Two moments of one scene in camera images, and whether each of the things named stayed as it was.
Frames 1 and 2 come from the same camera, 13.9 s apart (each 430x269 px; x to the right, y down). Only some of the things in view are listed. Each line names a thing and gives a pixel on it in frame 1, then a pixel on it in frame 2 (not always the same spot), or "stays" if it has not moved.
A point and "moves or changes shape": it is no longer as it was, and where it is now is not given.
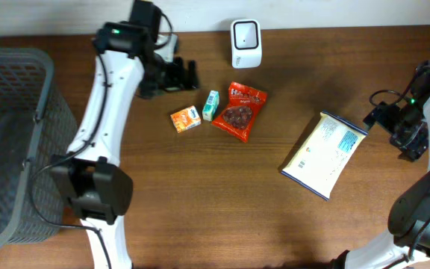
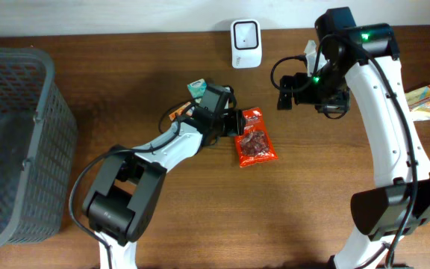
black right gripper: (381, 116) -> (286, 92)
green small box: (211, 105) moves or changes shape
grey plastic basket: (24, 119) stays
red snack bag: (245, 106) -> (254, 146)
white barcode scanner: (246, 42) stays
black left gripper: (178, 75) -> (233, 124)
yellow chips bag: (325, 154) moves or changes shape
